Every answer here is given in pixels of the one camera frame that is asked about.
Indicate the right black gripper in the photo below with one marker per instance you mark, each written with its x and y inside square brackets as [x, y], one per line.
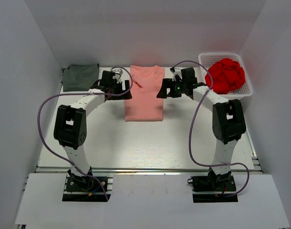
[168, 83]

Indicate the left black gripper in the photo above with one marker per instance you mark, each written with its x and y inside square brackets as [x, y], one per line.
[126, 96]

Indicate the pink t shirt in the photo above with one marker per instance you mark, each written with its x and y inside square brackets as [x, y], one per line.
[144, 105]

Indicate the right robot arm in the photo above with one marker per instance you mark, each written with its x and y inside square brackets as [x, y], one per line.
[228, 123]

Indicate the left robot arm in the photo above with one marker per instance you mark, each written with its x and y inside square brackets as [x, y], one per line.
[70, 128]

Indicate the white plastic basket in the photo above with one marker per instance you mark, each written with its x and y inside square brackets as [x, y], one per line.
[210, 58]

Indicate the folded green t shirt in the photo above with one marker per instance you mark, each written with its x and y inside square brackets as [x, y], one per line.
[78, 78]

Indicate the red t shirt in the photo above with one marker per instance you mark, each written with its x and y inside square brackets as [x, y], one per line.
[227, 75]

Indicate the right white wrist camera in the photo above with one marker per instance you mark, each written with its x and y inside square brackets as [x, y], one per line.
[177, 75]

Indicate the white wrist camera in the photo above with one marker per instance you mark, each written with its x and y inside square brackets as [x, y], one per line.
[177, 75]
[117, 74]

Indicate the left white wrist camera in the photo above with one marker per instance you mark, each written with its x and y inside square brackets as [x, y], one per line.
[117, 74]

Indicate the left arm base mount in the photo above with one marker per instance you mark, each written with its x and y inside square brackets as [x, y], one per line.
[92, 191]

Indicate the aluminium rail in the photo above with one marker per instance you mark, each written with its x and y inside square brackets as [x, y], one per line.
[101, 170]

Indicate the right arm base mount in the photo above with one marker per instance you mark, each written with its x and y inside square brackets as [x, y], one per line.
[204, 192]

